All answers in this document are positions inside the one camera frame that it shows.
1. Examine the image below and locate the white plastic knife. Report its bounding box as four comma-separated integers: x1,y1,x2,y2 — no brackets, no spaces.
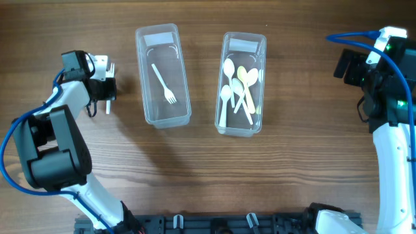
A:
106,63,115,114

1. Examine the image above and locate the white plastic fork crossing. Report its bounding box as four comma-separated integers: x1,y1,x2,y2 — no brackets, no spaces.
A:
151,64,177,104

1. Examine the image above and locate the white plastic spoon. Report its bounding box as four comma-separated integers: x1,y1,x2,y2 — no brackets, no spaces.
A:
233,68,259,114
232,78,253,125
219,84,231,127
223,58,235,108

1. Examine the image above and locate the yellow plastic spoon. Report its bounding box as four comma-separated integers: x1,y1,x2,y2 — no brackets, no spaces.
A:
237,66,256,115

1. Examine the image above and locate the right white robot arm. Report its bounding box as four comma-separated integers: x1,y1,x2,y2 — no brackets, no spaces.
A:
327,32,415,233

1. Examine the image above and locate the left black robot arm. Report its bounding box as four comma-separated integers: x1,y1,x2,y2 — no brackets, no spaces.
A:
1,50,145,233

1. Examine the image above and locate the left clear plastic container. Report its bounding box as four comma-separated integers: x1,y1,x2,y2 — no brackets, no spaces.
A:
135,23,192,129

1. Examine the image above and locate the clear plastic container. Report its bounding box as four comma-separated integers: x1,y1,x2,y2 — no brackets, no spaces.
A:
214,32,267,137
135,23,192,129

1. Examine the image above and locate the right clear plastic container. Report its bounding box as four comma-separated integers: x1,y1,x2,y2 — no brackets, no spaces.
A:
214,32,267,137

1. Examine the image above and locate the left blue cable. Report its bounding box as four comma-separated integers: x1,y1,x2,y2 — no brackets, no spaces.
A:
0,68,114,234

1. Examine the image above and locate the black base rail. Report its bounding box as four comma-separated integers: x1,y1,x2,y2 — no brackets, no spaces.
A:
73,211,362,234

